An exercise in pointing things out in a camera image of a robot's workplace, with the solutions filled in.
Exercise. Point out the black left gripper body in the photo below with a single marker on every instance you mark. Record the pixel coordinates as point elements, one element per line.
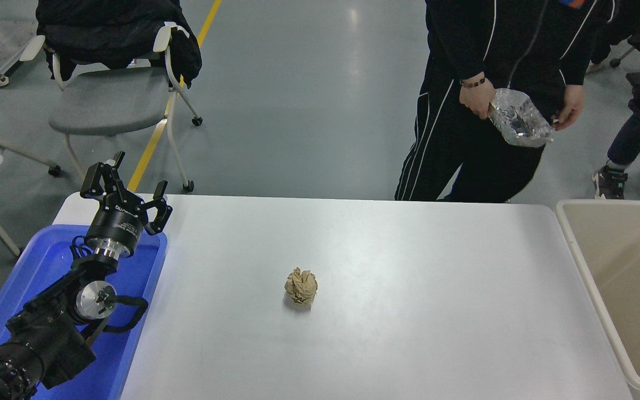
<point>117,225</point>

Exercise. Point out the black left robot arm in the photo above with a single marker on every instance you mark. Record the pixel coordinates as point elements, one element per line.
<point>48,333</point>

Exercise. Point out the person's right hand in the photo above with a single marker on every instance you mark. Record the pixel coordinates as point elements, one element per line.
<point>476,100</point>

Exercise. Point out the person's left hand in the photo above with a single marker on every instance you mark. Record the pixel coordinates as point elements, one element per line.
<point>573,108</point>

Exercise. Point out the blue plastic tray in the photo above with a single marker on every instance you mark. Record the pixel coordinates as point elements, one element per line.
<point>42,261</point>

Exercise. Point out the black jacket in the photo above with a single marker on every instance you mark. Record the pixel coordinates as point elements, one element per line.
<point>103,28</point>

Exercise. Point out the crumpled tan paper ball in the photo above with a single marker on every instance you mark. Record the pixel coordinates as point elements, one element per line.
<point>301,286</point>

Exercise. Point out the person in striped trousers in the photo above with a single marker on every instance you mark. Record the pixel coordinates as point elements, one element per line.
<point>481,155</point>

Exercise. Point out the person in dark jeans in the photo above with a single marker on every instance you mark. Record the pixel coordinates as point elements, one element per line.
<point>628,141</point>

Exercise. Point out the large pale plastic bin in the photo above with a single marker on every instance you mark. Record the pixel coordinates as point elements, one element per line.
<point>631,278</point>

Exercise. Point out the grey seat white frame chair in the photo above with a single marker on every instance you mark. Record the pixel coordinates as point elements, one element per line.
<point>109,100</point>

